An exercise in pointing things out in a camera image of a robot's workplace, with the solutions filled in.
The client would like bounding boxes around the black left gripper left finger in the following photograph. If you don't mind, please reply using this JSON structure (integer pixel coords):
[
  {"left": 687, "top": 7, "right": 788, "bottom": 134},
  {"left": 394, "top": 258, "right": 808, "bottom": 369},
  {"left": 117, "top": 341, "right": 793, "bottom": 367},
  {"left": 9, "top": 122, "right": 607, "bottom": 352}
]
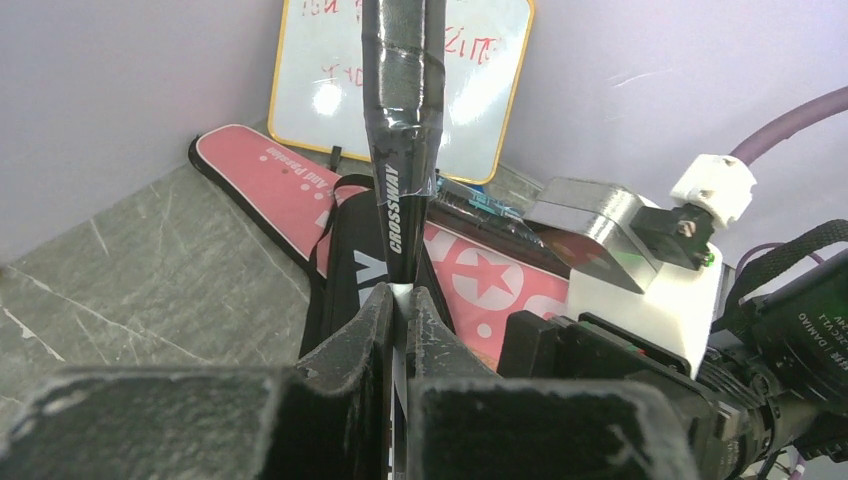
[{"left": 1, "top": 284, "right": 393, "bottom": 479}]

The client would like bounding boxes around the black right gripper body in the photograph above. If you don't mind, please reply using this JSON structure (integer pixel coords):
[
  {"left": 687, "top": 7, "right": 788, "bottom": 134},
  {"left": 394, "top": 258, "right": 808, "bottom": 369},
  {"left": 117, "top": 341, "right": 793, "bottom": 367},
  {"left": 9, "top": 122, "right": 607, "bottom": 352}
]
[{"left": 497, "top": 310, "right": 769, "bottom": 479}]

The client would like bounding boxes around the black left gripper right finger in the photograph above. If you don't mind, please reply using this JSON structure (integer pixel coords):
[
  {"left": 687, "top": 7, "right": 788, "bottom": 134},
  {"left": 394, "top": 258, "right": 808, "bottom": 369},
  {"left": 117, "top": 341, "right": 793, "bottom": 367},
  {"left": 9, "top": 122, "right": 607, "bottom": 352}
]
[{"left": 406, "top": 288, "right": 699, "bottom": 479}]

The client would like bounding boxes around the black racket bag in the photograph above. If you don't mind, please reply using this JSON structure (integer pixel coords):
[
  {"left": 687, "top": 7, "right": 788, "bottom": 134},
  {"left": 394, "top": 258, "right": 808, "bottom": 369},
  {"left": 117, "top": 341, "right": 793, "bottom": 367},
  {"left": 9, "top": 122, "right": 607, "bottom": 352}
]
[{"left": 299, "top": 173, "right": 458, "bottom": 362}]

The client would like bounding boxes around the black shuttlecock tube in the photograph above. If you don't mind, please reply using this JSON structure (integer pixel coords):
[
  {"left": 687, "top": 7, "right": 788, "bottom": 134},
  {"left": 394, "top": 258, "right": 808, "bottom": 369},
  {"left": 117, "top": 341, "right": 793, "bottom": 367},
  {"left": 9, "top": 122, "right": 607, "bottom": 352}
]
[{"left": 428, "top": 176, "right": 570, "bottom": 279}]

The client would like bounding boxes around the pink racket bag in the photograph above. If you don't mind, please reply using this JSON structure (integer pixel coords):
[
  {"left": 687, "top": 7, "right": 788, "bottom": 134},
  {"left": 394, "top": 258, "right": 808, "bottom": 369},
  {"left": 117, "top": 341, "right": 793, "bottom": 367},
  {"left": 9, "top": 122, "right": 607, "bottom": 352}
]
[{"left": 188, "top": 124, "right": 568, "bottom": 366}]

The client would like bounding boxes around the white racket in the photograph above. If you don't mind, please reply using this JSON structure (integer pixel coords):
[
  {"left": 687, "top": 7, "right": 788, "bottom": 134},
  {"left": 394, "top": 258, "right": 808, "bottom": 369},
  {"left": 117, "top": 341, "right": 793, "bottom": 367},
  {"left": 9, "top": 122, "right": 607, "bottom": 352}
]
[{"left": 361, "top": 0, "right": 446, "bottom": 479}]

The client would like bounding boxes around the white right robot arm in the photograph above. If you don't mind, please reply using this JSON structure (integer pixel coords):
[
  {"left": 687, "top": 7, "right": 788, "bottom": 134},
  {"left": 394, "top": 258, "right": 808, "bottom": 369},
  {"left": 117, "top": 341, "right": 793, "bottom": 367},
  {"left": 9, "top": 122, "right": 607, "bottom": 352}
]
[{"left": 476, "top": 88, "right": 847, "bottom": 479}]

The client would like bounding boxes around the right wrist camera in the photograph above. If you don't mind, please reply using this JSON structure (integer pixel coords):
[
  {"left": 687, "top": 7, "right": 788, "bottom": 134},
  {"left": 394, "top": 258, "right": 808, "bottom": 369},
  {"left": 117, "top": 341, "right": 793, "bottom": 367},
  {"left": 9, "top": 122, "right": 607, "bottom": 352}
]
[{"left": 523, "top": 154, "right": 756, "bottom": 377}]

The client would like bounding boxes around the whiteboard with yellow frame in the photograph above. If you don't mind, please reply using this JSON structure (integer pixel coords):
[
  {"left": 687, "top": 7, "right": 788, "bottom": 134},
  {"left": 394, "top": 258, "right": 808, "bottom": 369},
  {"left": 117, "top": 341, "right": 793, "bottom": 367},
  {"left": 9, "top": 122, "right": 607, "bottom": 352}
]
[{"left": 267, "top": 1, "right": 536, "bottom": 185}]

